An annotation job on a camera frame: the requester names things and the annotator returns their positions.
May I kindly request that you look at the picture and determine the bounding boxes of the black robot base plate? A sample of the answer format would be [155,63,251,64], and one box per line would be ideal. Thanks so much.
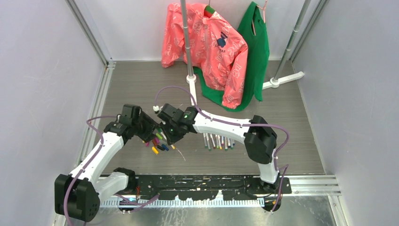
[107,174,292,213]

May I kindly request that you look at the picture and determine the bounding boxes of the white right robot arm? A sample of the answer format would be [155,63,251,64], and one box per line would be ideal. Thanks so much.
[153,104,280,194]

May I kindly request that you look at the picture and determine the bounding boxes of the blue pen cap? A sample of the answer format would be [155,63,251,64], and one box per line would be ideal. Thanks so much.
[161,144,169,151]

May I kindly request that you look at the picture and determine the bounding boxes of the right rack pole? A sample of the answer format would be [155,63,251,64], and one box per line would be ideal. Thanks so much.
[271,0,311,83]

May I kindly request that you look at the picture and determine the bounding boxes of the brown cap marker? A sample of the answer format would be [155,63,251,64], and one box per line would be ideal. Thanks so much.
[209,134,216,149]

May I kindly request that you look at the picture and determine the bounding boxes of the pink clothes hanger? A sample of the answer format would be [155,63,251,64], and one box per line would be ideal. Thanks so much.
[251,0,268,35]

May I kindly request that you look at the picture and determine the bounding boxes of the left rack pole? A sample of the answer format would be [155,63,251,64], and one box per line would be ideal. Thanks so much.
[180,0,196,82]

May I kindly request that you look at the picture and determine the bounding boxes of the green hanging shirt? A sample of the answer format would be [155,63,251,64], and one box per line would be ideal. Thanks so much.
[192,1,270,112]

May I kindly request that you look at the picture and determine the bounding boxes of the pink printed jacket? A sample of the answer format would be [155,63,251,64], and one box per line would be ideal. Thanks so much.
[161,3,248,109]

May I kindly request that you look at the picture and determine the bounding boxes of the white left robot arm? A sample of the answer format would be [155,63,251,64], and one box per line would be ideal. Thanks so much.
[54,104,158,226]

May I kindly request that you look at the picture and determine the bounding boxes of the white left rack foot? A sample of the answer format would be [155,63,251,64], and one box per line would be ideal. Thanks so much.
[186,75,197,106]

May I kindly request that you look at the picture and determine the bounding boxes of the rack pole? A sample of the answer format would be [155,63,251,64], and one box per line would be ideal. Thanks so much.
[271,0,311,83]
[180,0,196,82]

